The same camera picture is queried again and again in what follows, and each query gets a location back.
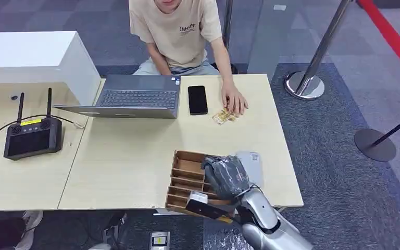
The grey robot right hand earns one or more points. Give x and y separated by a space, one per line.
227 176

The person's left hand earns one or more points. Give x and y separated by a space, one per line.
234 98

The gold card stack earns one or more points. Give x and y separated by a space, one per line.
223 117

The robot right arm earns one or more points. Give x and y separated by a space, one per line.
269 224

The black smartphone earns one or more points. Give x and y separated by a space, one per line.
197 100

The wooden card box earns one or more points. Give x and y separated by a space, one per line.
186 179

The silver stanchion with round base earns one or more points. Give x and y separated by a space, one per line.
305 82

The person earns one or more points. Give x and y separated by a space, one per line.
179 41

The silver device with screen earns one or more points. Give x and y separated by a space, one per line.
159 240

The pale wooden desk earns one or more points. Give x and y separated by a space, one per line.
134 155
24 179

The grey laptop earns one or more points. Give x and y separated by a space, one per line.
138 95

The white floor label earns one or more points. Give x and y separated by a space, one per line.
279 7

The black stanchion with flat base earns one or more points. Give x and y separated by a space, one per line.
374 145

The red barrier belt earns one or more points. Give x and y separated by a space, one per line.
393 38

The black remote controller with antennas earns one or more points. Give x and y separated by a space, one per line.
32 138

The white shoe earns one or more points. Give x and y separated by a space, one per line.
29 227

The white cabinet box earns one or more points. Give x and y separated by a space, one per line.
27 55

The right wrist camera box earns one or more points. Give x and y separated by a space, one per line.
205 206

